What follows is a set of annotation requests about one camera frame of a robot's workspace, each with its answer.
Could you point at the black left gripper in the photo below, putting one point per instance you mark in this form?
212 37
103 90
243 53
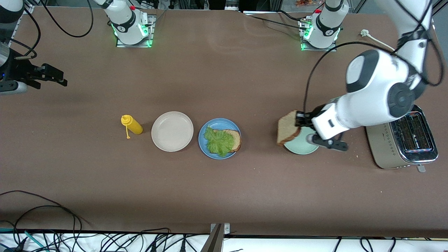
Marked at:
309 118

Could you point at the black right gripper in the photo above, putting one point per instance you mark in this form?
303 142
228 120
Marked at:
20 71

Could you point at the brown bread slice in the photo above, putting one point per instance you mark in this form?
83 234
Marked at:
287 127
237 138

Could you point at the green lettuce leaf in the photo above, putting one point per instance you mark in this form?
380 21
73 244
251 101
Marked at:
218 141

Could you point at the yellow squeeze bottle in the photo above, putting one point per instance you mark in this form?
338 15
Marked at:
135 126

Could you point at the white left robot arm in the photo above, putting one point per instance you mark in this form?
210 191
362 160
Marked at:
378 91

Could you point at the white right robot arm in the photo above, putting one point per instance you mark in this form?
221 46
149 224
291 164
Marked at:
126 21

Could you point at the mint green plate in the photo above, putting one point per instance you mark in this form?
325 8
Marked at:
297 148

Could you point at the blue plate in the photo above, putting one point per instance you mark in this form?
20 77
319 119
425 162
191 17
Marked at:
224 122

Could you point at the beige plate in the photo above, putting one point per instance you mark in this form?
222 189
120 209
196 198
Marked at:
172 131

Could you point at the beige chrome toaster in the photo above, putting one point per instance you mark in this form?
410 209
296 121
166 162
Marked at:
413 140

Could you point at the orange packet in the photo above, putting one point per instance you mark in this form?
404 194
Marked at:
304 2

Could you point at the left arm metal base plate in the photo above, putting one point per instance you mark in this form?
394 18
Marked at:
318 49

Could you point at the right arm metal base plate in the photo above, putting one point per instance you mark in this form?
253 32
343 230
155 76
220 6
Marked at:
151 36

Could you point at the grey aluminium bracket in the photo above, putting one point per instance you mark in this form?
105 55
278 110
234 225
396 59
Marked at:
214 243

